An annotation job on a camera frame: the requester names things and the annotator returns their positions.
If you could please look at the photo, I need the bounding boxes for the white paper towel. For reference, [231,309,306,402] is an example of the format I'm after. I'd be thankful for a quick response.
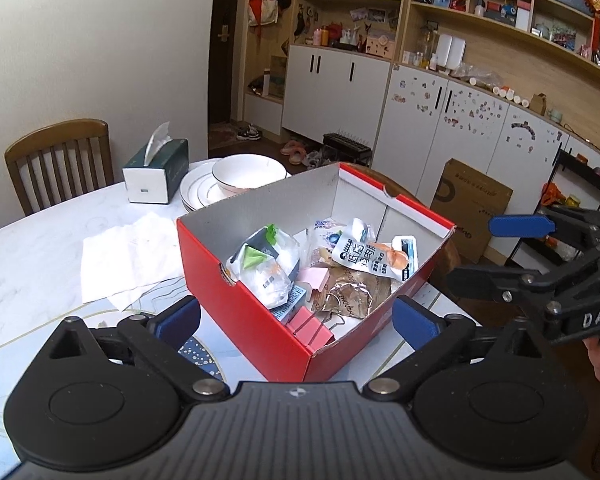
[81,211,187,311]

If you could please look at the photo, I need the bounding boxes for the dark brown door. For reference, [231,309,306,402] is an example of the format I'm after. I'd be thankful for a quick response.
[207,0,254,161]

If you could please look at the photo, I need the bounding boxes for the red white tote bag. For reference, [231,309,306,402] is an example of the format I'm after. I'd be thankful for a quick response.
[248,0,279,26]

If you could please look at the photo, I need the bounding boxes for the small pink box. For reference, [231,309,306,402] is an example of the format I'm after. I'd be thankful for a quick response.
[295,265,331,294]

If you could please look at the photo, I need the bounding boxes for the small blue carton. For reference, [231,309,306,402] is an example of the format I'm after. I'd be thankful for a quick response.
[267,284,309,322]

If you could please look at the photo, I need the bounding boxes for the large red binder clip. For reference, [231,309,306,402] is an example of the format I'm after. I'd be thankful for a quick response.
[287,307,349,354]

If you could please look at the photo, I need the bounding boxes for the black metal rack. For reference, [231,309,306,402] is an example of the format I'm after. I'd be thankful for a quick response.
[504,147,600,267]

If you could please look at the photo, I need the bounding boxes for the pink slippers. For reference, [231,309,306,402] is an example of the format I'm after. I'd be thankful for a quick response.
[279,140,306,165]

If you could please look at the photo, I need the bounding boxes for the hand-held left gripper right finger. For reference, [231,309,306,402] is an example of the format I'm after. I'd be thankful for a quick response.
[363,294,545,402]

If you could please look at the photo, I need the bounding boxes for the brown cardboard box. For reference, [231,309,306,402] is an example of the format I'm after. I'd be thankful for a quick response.
[429,158,514,265]

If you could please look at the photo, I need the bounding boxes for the white bowl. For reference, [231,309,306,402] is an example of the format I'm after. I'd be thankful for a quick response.
[211,154,289,196]

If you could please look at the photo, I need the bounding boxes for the red cardboard box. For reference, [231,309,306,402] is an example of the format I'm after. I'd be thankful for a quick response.
[175,162,457,384]

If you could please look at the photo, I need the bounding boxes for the white food pouch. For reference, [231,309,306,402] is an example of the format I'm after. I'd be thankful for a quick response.
[329,217,420,281]

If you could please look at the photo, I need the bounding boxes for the green tissue box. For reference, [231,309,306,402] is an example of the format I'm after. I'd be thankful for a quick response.
[121,121,190,205]

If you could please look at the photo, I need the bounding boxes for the clear cake packet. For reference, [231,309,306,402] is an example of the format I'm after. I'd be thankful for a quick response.
[300,217,352,267]

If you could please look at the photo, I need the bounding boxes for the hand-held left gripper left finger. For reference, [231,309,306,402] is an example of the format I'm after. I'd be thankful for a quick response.
[49,296,231,403]

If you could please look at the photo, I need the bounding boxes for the wooden slatted chair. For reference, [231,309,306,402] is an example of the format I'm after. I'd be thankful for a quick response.
[4,118,115,217]

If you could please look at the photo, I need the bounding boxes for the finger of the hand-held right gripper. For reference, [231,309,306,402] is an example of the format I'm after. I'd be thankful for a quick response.
[447,254,600,307]
[489,205,600,257]

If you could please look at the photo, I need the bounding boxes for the gold foil snack packet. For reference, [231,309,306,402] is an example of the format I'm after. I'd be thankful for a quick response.
[309,264,394,322]

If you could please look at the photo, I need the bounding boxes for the small floral white plate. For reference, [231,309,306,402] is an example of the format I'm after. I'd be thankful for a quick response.
[192,167,228,207]

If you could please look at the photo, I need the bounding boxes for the white green tissue pack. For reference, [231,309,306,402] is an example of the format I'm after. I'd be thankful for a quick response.
[225,224,301,309]

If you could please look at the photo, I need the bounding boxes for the black shoe rack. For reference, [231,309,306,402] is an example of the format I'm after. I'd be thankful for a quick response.
[322,132,371,166]

